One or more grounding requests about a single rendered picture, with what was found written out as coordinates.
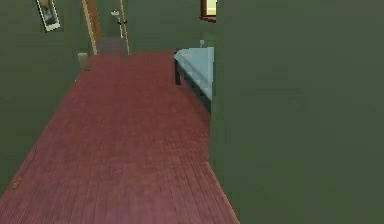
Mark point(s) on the grey bin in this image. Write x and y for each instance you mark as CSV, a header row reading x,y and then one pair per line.
x,y
83,61

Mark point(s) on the brown room door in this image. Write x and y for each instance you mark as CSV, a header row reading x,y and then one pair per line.
x,y
91,20

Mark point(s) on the red framed window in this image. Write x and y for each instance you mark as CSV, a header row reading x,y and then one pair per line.
x,y
209,9

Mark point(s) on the white framed wall picture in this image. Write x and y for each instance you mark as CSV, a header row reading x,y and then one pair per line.
x,y
48,13

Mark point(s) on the pale blue bed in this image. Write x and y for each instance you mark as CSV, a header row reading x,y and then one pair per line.
x,y
199,68

